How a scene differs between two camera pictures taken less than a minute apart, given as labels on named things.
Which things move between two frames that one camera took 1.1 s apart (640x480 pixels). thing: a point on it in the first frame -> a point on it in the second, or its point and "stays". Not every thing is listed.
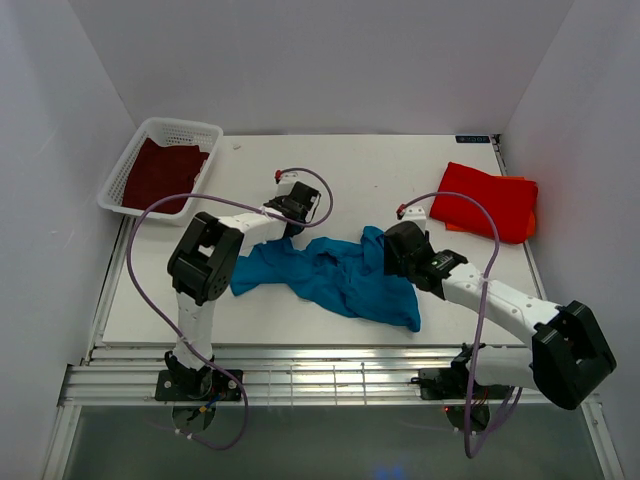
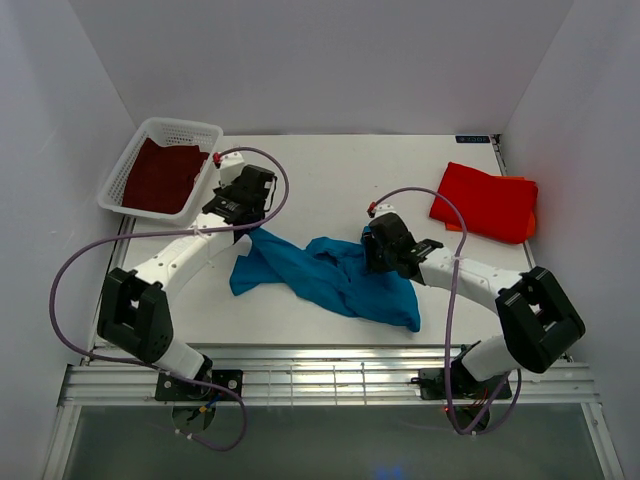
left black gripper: (277, 200) -> (226, 189)
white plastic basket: (166, 157) stays
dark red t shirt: (160, 170) stays
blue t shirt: (344, 272) stays
